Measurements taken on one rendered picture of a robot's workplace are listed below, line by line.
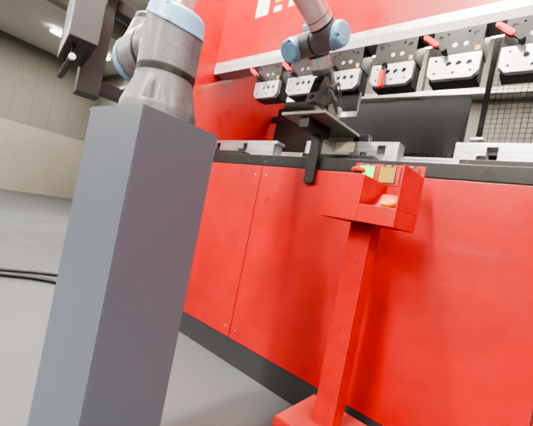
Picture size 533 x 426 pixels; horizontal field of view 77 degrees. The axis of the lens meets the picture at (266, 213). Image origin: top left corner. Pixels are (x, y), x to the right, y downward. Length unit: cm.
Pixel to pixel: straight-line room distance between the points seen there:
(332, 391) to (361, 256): 36
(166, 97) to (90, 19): 127
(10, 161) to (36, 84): 195
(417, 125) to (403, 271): 96
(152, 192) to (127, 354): 30
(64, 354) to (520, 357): 99
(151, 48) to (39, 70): 960
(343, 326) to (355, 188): 36
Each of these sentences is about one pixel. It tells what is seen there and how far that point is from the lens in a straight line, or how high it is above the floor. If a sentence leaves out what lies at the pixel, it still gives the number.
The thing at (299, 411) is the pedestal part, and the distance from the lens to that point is 107.
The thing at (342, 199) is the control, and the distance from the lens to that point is 88.
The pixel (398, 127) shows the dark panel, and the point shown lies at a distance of 189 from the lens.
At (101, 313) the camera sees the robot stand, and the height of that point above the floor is 42.
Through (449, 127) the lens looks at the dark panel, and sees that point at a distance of 182.
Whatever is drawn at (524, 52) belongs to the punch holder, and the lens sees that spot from 129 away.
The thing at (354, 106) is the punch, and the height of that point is 112.
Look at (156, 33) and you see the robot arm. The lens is 74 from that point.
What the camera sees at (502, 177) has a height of 84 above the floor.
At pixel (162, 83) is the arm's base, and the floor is 83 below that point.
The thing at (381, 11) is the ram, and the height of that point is 147.
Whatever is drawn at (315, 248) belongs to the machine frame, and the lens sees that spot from 120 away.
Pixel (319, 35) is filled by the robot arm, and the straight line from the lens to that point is 110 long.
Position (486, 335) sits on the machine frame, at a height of 44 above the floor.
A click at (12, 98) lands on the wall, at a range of 1003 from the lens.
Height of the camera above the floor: 63
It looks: level
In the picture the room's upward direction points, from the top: 11 degrees clockwise
